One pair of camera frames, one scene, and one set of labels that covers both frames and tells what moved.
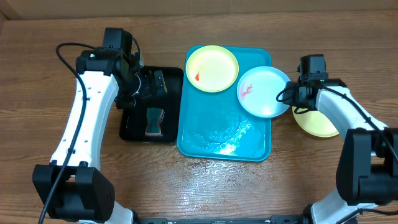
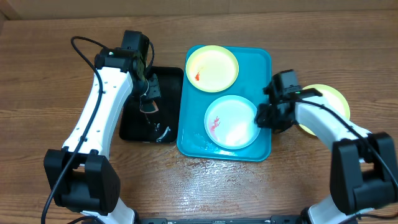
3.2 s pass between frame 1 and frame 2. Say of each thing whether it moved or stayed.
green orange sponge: moved
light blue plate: moved
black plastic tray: stayed
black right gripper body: moved
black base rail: stayed
